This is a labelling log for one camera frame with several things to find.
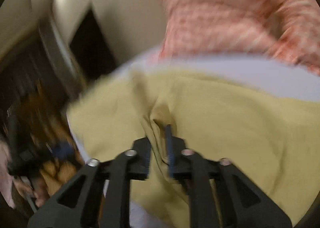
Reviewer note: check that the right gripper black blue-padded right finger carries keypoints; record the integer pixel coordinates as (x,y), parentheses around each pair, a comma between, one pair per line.
(219,193)

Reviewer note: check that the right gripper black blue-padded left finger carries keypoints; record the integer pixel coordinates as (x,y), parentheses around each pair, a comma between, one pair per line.
(99,194)

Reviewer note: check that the olive green pants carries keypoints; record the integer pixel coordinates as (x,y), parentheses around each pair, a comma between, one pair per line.
(212,130)

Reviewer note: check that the lavender bed sheet mattress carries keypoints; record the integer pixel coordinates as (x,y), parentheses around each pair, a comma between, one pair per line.
(250,75)

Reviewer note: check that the left polka dot pillow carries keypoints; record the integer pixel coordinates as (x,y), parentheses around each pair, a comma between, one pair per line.
(285,30)

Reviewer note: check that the dark wall panel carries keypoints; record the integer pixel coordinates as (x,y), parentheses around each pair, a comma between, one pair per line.
(90,48)

